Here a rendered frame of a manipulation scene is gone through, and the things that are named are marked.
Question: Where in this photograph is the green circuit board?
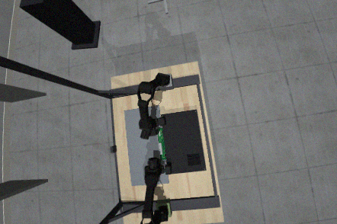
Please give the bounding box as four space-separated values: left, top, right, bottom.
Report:
157 128 166 160

